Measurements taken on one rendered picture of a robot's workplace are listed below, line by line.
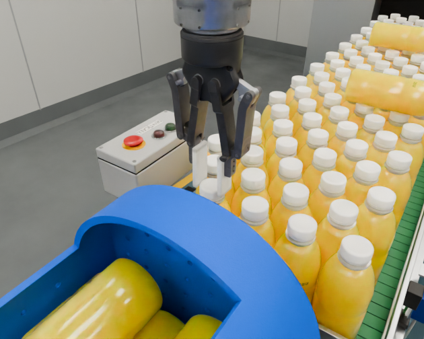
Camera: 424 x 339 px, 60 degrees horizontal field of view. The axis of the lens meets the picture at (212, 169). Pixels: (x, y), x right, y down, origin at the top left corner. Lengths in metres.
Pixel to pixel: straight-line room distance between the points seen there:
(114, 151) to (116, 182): 0.06
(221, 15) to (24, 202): 2.25
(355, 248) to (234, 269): 0.23
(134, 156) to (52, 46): 2.73
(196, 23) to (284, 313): 0.30
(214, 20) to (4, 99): 2.89
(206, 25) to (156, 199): 0.19
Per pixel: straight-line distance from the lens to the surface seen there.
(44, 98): 3.39
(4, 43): 3.17
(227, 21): 0.42
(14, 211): 2.51
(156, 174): 0.70
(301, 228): 0.51
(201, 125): 0.52
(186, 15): 0.43
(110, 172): 0.71
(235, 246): 0.31
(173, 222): 0.32
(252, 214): 0.52
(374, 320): 0.71
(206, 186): 0.56
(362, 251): 0.50
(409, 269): 0.69
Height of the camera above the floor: 1.45
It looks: 34 degrees down
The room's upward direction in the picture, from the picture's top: straight up
